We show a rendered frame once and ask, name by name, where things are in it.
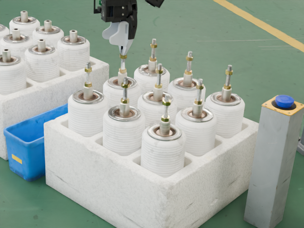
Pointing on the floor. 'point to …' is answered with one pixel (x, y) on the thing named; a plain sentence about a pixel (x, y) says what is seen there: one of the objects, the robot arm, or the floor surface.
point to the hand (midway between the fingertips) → (125, 48)
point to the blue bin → (30, 144)
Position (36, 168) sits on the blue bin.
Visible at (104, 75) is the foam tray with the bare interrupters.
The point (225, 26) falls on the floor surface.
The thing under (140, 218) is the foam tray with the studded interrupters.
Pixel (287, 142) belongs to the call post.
